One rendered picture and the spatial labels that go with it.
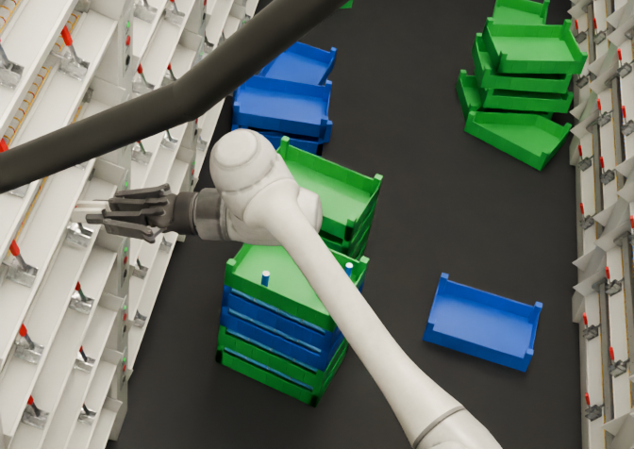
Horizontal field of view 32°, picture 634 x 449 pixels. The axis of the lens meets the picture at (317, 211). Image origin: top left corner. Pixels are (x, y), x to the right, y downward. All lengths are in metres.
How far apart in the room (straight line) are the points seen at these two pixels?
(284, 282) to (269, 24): 2.18
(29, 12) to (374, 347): 0.70
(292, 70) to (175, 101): 3.26
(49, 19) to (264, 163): 0.38
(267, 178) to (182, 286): 1.50
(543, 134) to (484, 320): 0.91
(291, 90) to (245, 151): 2.02
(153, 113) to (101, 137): 0.04
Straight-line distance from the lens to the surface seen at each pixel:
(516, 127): 3.87
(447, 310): 3.20
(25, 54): 1.48
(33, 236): 1.76
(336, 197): 2.97
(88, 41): 1.82
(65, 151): 0.68
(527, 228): 3.52
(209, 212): 1.84
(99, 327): 2.37
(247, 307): 2.74
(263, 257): 2.79
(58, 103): 1.70
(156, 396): 2.90
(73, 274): 1.97
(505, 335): 3.19
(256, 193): 1.66
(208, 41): 3.07
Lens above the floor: 2.39
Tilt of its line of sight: 45 degrees down
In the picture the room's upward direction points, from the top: 11 degrees clockwise
